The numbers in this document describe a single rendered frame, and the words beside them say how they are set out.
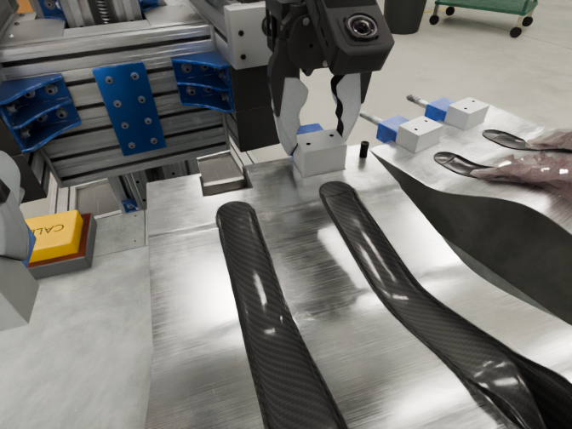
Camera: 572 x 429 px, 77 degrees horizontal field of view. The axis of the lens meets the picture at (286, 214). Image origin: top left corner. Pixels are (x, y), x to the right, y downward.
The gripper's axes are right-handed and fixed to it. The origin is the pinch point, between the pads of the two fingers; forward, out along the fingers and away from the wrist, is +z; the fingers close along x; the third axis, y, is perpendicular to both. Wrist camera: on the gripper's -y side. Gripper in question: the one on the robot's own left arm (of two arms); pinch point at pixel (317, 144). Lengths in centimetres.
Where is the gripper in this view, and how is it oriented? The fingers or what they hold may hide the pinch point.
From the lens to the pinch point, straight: 40.9
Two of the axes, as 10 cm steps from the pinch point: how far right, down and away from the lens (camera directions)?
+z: 0.1, 7.5, 6.6
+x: -9.6, 2.1, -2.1
